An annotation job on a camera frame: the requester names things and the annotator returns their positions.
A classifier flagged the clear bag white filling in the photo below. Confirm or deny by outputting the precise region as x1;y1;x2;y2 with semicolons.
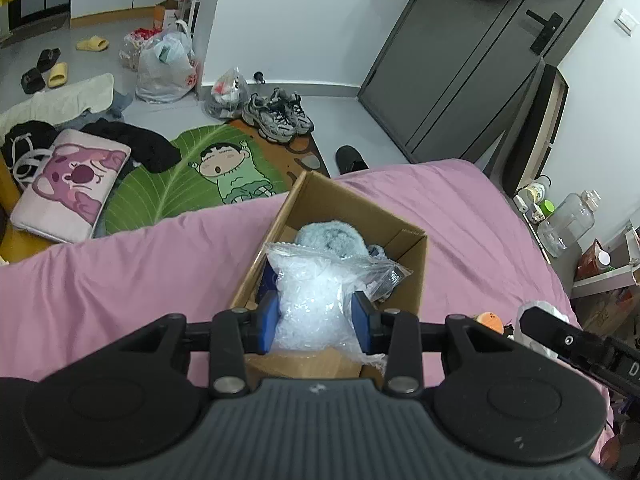
266;242;412;372

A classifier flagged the grey fluffy plush toy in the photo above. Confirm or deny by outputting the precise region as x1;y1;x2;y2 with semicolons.
294;220;387;260

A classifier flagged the white wrapped soft packet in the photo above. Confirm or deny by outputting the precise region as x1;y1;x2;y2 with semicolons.
512;300;570;360

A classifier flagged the hamburger plush toy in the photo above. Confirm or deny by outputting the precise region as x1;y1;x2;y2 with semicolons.
475;312;504;335

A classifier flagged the cardboard box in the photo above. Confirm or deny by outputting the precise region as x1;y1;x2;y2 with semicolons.
231;172;428;385

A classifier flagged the clear glass jar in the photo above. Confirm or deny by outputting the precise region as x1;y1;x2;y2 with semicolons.
537;190;601;258

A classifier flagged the green leaf cartoon rug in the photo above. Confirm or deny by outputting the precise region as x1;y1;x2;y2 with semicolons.
94;120;329;237

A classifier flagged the black slipper by bed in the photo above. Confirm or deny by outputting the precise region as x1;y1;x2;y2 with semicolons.
335;145;369;174

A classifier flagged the white yellow supplement bottle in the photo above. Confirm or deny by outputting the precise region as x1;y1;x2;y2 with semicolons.
516;174;551;209

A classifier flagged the grey sneaker pair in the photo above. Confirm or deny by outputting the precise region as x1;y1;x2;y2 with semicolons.
241;88;314;144

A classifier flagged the pink bed sheet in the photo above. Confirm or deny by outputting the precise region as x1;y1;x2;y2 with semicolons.
0;158;616;461

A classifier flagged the clear bag with trash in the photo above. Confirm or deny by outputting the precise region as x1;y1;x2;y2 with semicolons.
204;67;250;122

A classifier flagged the pink bear pillow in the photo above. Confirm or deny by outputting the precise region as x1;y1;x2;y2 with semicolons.
10;129;131;243

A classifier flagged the white plastic shopping bag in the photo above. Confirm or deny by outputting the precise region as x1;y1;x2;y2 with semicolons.
136;20;198;104

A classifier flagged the grey door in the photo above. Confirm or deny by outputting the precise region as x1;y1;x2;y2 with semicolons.
359;0;604;162

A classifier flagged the black clothing pile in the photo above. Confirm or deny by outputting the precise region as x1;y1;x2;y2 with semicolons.
1;118;181;174

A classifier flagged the white towel on floor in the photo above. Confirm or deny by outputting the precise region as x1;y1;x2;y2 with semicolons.
1;73;114;138

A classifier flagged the yellow slipper near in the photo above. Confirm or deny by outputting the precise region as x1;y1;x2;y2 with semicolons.
48;62;68;89

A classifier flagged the yellow slipper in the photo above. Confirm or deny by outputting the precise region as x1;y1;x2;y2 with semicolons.
48;62;68;89
76;36;110;52

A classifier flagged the yellow slipper far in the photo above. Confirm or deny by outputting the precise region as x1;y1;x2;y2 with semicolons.
76;36;110;52

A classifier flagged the leaning wooden frame board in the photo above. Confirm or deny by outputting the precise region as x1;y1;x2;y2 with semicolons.
500;60;570;196

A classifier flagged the black door handle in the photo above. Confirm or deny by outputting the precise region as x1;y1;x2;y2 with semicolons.
525;10;564;55

